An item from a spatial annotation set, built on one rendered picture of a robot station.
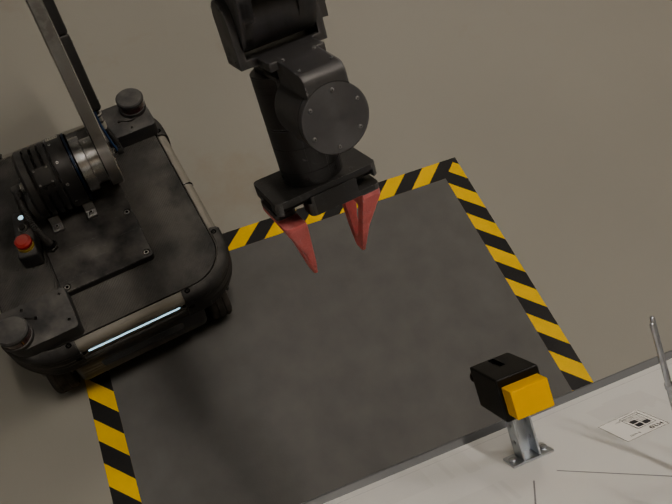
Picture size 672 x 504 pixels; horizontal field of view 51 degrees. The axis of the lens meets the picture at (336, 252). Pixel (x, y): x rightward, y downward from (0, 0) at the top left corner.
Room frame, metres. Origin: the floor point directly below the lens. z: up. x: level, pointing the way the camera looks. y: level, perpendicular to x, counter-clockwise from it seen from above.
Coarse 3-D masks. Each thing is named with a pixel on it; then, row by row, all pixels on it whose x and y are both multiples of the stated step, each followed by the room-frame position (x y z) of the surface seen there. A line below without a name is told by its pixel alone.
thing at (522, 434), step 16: (480, 368) 0.26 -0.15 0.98; (496, 368) 0.26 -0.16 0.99; (512, 368) 0.25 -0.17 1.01; (528, 368) 0.25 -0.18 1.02; (480, 384) 0.25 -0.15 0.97; (496, 384) 0.23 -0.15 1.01; (480, 400) 0.24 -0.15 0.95; (496, 400) 0.22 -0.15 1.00; (528, 416) 0.22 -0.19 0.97; (512, 432) 0.21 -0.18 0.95; (528, 432) 0.21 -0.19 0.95; (528, 448) 0.20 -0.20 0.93; (544, 448) 0.19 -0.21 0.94; (512, 464) 0.18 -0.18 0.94
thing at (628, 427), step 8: (624, 416) 0.23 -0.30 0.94; (632, 416) 0.23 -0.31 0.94; (640, 416) 0.22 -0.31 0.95; (648, 416) 0.22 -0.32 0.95; (608, 424) 0.22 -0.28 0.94; (616, 424) 0.22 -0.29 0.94; (624, 424) 0.21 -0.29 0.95; (632, 424) 0.21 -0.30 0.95; (640, 424) 0.21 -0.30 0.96; (648, 424) 0.21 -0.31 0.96; (656, 424) 0.21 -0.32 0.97; (664, 424) 0.21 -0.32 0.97; (608, 432) 0.21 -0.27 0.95; (616, 432) 0.20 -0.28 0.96; (624, 432) 0.20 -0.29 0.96; (632, 432) 0.20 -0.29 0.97; (640, 432) 0.20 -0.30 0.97; (648, 432) 0.20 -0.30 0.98; (624, 440) 0.19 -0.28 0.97
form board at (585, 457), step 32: (640, 384) 0.28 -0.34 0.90; (544, 416) 0.24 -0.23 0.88; (576, 416) 0.24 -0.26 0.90; (608, 416) 0.23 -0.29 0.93; (480, 448) 0.21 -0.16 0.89; (512, 448) 0.20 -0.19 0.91; (576, 448) 0.19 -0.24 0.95; (608, 448) 0.18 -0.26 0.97; (640, 448) 0.18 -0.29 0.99; (384, 480) 0.18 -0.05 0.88; (416, 480) 0.17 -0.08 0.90; (448, 480) 0.17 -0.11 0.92; (480, 480) 0.16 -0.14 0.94; (512, 480) 0.16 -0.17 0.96; (544, 480) 0.15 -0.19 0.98; (576, 480) 0.15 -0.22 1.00; (608, 480) 0.15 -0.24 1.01; (640, 480) 0.14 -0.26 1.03
